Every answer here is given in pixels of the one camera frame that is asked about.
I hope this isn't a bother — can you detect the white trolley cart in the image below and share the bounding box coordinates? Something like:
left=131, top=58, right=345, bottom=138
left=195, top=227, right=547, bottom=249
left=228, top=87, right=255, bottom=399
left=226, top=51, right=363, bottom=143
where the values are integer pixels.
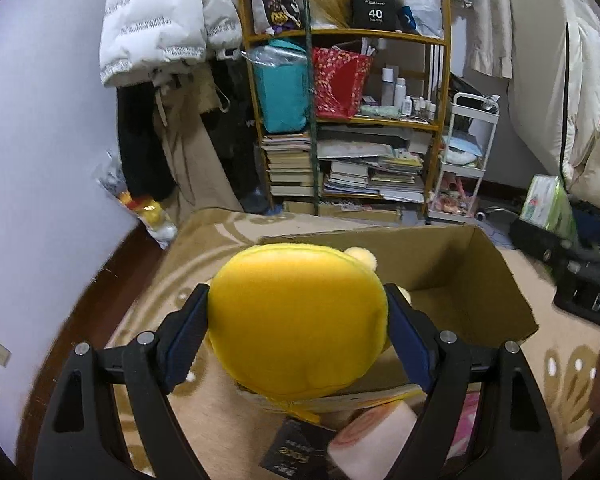
left=426, top=92, right=501, bottom=226

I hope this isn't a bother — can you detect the pale floral curtain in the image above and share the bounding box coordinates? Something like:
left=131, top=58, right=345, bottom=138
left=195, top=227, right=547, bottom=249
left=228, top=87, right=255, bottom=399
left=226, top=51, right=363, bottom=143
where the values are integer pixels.
left=380, top=0, right=536, bottom=79

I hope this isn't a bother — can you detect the pink swirl roll plush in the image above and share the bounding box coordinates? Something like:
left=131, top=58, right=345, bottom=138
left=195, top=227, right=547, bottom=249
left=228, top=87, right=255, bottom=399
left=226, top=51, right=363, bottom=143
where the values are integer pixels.
left=326, top=400, right=421, bottom=480

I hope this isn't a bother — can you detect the white plastic bag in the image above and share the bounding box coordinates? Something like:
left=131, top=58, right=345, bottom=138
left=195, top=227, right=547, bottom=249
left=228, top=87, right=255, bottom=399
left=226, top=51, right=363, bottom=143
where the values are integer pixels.
left=397, top=0, right=443, bottom=39

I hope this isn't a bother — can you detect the beige coat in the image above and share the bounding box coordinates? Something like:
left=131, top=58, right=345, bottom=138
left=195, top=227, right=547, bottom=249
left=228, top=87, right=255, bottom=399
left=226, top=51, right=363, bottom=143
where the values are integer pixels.
left=150, top=65, right=246, bottom=221

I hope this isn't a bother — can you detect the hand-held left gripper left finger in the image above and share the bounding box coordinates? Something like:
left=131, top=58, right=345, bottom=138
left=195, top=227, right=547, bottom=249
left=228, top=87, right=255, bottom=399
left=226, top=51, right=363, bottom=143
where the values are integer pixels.
left=32, top=282, right=211, bottom=480

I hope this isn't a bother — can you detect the black long coat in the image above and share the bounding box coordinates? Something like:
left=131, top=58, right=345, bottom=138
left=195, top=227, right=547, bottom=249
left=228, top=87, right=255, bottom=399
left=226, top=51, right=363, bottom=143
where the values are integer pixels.
left=117, top=82, right=177, bottom=202

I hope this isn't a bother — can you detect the blue white mask pack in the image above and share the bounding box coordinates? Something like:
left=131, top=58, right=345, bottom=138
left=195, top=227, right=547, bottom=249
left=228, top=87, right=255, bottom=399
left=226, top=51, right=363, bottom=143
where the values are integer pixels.
left=441, top=132, right=484, bottom=167

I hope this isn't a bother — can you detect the cream recliner chair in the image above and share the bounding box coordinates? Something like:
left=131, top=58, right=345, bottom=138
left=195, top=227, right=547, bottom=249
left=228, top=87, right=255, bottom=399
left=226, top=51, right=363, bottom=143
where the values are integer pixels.
left=506, top=0, right=600, bottom=207

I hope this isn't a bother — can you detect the beige patterned rug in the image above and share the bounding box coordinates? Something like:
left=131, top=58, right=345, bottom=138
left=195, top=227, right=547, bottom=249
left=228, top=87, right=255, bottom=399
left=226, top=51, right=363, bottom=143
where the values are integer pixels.
left=102, top=207, right=600, bottom=480

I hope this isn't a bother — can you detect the black box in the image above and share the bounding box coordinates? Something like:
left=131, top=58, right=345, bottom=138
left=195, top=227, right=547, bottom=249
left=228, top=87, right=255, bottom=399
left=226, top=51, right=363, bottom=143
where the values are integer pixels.
left=350, top=0, right=397, bottom=31

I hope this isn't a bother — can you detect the pile of books and magazines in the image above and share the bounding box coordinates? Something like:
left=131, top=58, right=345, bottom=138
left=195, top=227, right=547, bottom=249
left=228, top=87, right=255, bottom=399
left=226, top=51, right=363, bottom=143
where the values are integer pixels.
left=317, top=127, right=428, bottom=204

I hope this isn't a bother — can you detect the green white tissue pack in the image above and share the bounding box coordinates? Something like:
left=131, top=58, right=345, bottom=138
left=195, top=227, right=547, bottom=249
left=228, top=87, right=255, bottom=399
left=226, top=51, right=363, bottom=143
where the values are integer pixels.
left=520, top=174, right=579, bottom=241

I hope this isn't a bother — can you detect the yellow plush toy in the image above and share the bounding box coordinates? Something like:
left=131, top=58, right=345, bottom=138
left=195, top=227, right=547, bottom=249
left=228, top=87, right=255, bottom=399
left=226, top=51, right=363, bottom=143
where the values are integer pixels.
left=203, top=242, right=413, bottom=423

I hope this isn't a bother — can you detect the white puffer jacket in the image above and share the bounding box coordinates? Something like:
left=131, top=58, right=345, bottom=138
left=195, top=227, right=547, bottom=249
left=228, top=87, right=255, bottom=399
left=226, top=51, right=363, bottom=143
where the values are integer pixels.
left=98, top=0, right=243, bottom=88

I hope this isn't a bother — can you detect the red patterned bag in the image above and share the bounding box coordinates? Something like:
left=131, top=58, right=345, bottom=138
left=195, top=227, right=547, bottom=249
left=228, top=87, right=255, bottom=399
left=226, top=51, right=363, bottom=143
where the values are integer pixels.
left=311, top=46, right=376, bottom=121

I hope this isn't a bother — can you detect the teal bag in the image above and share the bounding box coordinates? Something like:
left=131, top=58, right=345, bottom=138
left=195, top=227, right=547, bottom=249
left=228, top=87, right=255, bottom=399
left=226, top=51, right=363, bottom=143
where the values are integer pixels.
left=252, top=40, right=312, bottom=133

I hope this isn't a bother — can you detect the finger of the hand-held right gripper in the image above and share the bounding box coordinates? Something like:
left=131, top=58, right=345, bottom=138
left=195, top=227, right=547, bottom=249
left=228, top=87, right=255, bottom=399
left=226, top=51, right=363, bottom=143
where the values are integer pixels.
left=509, top=215, right=600, bottom=275
left=570, top=200, right=600, bottom=248

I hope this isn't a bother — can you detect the black hanging garment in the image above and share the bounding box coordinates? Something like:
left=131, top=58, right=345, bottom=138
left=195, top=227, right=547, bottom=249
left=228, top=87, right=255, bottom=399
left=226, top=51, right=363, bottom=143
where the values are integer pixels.
left=200, top=50, right=272, bottom=213

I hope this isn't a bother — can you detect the cardboard box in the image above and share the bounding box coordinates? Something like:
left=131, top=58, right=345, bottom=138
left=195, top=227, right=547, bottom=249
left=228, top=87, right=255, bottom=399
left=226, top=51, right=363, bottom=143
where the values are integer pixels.
left=232, top=224, right=540, bottom=411

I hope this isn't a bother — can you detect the wooden shelf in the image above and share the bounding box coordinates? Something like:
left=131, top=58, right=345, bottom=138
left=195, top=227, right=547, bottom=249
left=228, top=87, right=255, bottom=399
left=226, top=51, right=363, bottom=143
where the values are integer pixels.
left=237, top=0, right=453, bottom=221

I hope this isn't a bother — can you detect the row of small bottles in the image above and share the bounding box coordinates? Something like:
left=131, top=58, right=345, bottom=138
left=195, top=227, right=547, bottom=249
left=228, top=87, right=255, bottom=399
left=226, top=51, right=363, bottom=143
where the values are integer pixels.
left=402, top=95, right=438, bottom=121

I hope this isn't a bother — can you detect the clear bag of toys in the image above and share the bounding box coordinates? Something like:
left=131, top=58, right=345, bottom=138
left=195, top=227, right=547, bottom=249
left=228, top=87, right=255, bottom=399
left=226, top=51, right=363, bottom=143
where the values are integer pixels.
left=94, top=152, right=179, bottom=250

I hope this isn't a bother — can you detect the stack of books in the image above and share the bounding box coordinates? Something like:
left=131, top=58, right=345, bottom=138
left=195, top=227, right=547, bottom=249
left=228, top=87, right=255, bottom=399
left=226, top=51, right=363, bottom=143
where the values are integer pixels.
left=260, top=132, right=316, bottom=198

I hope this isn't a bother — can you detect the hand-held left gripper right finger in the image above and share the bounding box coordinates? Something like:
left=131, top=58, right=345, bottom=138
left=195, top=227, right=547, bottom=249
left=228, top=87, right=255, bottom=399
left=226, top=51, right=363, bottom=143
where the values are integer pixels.
left=382, top=282, right=563, bottom=480

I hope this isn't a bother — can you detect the green pole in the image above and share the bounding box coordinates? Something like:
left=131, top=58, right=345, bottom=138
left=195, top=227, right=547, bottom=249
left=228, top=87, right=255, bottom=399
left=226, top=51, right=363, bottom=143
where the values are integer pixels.
left=301, top=0, right=322, bottom=216

